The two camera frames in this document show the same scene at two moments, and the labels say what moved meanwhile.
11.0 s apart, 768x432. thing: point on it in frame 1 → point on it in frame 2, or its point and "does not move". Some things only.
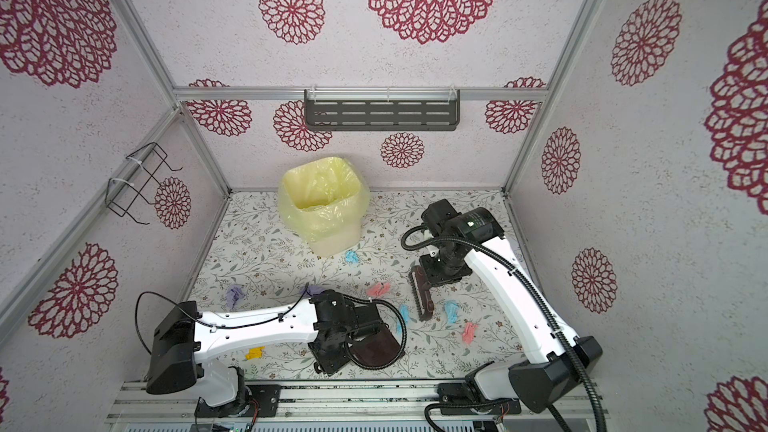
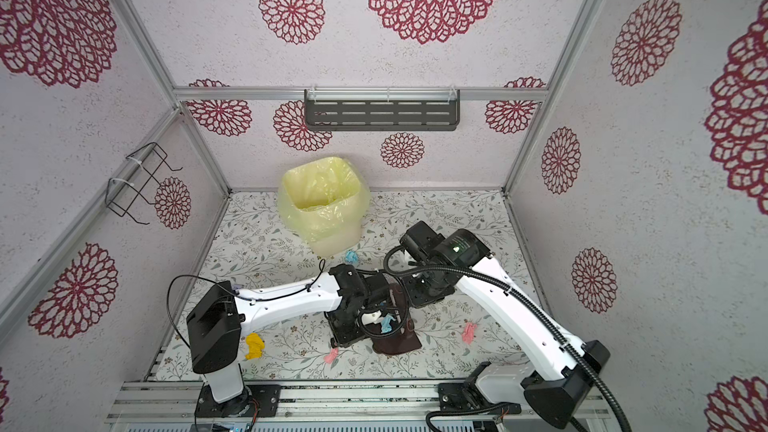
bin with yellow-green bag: x=324 y=202 does not move
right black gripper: x=433 y=279 → x=416 y=299
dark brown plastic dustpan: x=378 y=349 → x=388 y=325
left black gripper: x=334 y=367 → x=344 y=339
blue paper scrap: x=452 y=310 → x=386 y=323
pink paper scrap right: x=469 y=332 does not move
